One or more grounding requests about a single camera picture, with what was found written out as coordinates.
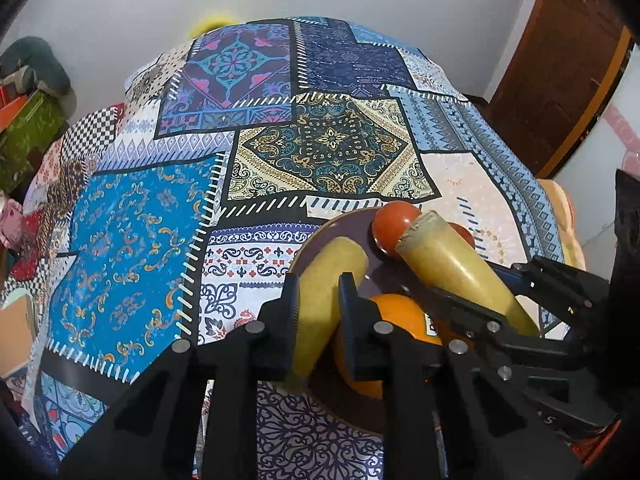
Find large red tomato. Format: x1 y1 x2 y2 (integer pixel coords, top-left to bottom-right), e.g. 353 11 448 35
371 200 421 258

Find blue patchwork bedspread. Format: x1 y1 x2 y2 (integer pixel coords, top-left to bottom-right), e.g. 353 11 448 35
1 16 566 471

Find grey green pillow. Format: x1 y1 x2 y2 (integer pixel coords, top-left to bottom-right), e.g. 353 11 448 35
1 36 70 98

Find brown wooden door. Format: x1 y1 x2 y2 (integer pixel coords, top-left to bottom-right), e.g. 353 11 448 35
488 0 632 178

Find green patterned box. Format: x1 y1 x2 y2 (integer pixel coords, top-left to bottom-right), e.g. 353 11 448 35
1 90 67 194

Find small red tomato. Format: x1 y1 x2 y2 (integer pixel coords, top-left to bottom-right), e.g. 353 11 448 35
449 222 475 248

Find dark purple round plate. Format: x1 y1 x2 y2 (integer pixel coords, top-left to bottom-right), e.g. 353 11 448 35
293 208 444 434

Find large orange with sticker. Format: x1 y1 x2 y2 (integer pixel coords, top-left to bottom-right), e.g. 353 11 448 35
333 294 442 401

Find orange yellow fleece blanket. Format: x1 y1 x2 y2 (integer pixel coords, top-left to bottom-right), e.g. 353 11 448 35
538 179 587 271

